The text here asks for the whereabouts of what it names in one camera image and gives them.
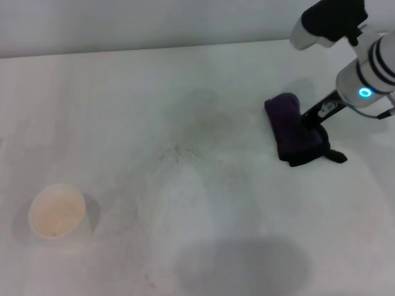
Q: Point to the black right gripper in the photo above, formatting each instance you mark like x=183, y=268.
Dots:
x=318, y=112

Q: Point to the purple rag with black trim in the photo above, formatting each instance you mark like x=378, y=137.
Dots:
x=287, y=129

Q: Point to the white paper cup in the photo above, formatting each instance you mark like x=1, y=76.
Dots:
x=55, y=212

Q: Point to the silver wrist camera black mount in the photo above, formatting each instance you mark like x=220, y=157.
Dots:
x=330, y=15

